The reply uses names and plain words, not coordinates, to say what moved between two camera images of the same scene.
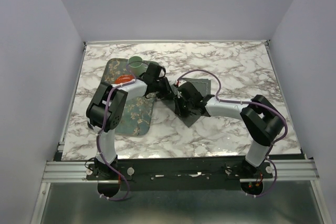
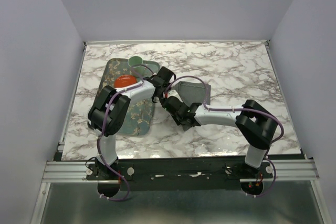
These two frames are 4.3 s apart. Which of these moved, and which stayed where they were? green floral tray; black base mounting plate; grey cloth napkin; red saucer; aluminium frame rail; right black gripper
Moved: grey cloth napkin; right black gripper
Stayed: red saucer; green floral tray; aluminium frame rail; black base mounting plate
